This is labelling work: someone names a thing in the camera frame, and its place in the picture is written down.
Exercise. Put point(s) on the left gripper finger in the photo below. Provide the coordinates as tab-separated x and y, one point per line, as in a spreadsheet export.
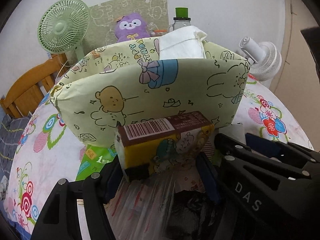
59	218

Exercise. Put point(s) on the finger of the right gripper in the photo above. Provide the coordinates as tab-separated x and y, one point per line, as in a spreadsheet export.
289	153
264	198

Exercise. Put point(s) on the black plastic bag bundle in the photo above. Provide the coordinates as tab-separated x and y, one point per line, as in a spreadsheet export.
195	214

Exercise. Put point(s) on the clear plastic bag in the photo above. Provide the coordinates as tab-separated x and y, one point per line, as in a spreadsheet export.
140	210

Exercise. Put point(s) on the cartoon tissue pack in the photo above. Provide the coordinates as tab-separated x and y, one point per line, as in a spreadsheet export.
158	145

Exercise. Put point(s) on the white cloth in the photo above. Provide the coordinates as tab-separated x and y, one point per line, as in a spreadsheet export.
182	43

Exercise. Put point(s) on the green printed packet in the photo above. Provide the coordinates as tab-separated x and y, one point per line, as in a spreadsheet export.
93	159

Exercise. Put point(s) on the beige door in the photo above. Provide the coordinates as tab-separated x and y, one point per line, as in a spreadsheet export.
297	83

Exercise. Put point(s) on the floral tablecloth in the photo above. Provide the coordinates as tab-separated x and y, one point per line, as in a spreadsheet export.
48	151

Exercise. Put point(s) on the white standing fan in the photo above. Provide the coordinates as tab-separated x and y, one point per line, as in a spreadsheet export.
265	57

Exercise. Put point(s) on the grey plaid pillow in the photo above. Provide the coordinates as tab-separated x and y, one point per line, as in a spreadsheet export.
11	132

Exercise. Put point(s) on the wooden bed headboard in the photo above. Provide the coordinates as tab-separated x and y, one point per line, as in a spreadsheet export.
25	94

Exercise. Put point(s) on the yellow cartoon storage box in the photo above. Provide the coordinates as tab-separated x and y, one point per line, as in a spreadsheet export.
127	83

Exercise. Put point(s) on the glass jar green lid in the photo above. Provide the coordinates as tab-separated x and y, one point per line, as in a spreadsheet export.
181	19

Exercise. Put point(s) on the toothpick jar orange lid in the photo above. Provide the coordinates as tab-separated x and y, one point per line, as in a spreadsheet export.
157	33

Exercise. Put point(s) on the green desk fan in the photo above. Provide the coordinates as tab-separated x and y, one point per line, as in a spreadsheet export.
63	27

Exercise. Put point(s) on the purple plush toy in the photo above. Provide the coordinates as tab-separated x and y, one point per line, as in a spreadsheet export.
131	27

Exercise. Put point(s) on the green patterned cardboard sheet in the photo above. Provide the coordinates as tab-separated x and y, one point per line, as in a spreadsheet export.
103	17

